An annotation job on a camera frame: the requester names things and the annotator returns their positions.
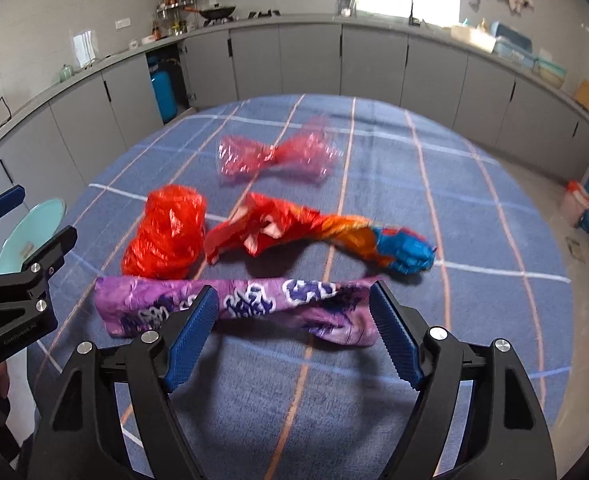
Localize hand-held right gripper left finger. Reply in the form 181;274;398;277
27;284;221;480

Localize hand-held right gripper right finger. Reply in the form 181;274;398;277
368;280;557;480

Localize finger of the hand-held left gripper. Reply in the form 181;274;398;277
0;225;78;311
0;185;26;233

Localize teal plate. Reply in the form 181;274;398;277
0;197;69;276

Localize purple plastic bag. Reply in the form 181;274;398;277
94;275;379;348

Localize red trash bin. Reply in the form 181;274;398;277
559;181;589;228

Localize crumpled red-orange plastic bag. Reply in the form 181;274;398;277
123;185;208;280

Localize blue plaid tablecloth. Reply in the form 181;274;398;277
24;92;572;480

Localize orange and blue plastic bag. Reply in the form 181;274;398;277
204;191;437;276

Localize translucent pink-red plastic bag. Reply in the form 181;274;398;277
217;115;342;186

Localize small blue gas cylinder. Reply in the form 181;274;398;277
147;55;179;123

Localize metal spice rack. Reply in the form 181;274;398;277
152;0;198;38

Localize black wok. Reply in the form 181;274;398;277
183;4;238;23

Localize grey kitchen counter cabinets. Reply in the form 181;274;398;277
0;12;589;211

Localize stacked green basins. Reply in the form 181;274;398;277
533;49;567;88

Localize white plastic basin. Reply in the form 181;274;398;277
449;24;495;51

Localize gas stove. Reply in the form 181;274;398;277
202;9;282;26

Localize light blue dish box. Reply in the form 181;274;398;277
489;21;535;66

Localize kitchen faucet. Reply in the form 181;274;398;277
399;0;422;26

